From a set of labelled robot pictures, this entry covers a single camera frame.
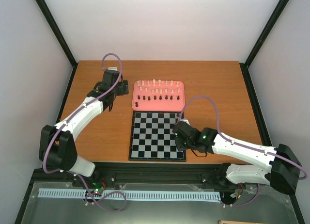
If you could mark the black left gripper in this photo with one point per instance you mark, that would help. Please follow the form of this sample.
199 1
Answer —
124 88

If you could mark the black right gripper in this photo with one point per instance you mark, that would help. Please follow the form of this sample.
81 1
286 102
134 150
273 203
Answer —
180 147

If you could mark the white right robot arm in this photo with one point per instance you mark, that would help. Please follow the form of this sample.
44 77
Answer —
277 167

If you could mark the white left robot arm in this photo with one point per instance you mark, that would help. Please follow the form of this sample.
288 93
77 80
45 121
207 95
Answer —
57 143

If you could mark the black and white chessboard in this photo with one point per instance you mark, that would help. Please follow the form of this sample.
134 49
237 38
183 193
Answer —
152 138

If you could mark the pink plastic tray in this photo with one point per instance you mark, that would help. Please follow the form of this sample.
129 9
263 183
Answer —
168 87

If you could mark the black aluminium frame rail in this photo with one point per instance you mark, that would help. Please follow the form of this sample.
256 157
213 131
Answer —
218 177

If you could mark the light blue cable duct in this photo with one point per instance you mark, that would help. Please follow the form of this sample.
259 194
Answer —
131 195

